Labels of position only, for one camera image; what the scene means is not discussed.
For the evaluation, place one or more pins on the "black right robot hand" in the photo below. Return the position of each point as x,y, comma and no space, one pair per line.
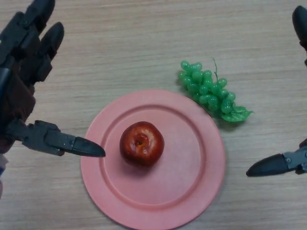
278,165

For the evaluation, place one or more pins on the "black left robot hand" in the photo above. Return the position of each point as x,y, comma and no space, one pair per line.
19,72

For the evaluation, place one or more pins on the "red apple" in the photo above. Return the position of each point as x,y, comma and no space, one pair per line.
141,146

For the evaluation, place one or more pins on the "pink round plate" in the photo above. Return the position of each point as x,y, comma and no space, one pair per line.
182,177

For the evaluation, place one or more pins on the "green plastic grape bunch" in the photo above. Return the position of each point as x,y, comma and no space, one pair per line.
208,92

